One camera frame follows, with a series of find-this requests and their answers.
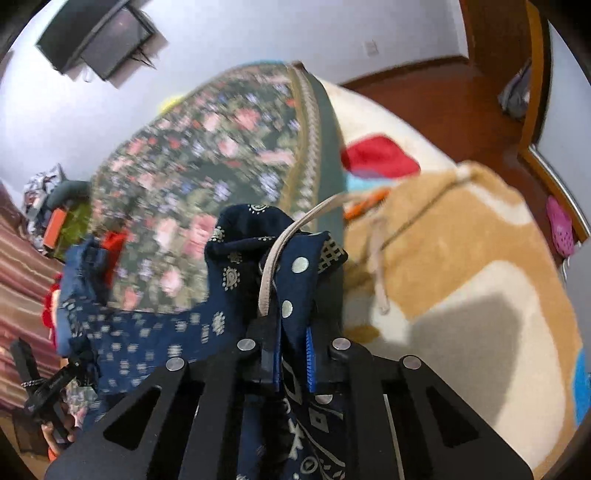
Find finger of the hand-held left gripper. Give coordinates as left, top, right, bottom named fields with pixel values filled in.
left=34, top=353, right=95, bottom=402
left=9, top=339, right=40, bottom=386

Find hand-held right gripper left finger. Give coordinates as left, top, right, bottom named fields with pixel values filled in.
left=44, top=318, right=283, bottom=480

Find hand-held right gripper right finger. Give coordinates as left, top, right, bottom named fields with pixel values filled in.
left=302, top=323, right=535, bottom=480

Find navy patterned zip hoodie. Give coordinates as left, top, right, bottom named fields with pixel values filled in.
left=58, top=203, right=352, bottom=480

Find person's left hand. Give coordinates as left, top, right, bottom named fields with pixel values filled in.
left=41, top=413, right=79, bottom=460

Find red cloth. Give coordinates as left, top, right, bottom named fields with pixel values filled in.
left=41, top=281, right=64, bottom=329

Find striped pink curtain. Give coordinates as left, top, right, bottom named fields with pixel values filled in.
left=0, top=180, right=66, bottom=418

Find blue jeans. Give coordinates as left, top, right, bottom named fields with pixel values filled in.
left=60, top=235, right=122, bottom=302

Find orange box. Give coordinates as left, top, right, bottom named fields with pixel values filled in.
left=43, top=209, right=71, bottom=248

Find green patterned cloth cover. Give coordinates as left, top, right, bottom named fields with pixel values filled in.
left=54, top=203, right=94, bottom=260

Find cream printed bed blanket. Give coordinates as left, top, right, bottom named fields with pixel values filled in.
left=318, top=78, right=586, bottom=472

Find pile of mixed clutter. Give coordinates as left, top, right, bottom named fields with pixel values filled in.
left=22, top=164, right=66, bottom=232

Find grey cushion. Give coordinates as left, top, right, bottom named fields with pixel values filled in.
left=46, top=180, right=94, bottom=209

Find dark floral blanket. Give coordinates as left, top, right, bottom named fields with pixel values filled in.
left=90, top=62, right=345, bottom=315

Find pink clog shoe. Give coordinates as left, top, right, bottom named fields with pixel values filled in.
left=546, top=196, right=576, bottom=258

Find grey bag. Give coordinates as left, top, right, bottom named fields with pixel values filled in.
left=498, top=60, right=533, bottom=122

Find white sliding wardrobe door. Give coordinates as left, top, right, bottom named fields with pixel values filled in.
left=534, top=18, right=591, bottom=234

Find brown wooden wardrobe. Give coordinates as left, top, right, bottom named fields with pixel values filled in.
left=461, top=0, right=591, bottom=241

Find small black wall monitor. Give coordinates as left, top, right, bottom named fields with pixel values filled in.
left=81, top=4, right=157, bottom=82

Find large black wall television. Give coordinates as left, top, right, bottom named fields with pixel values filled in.
left=36, top=0, right=131, bottom=75

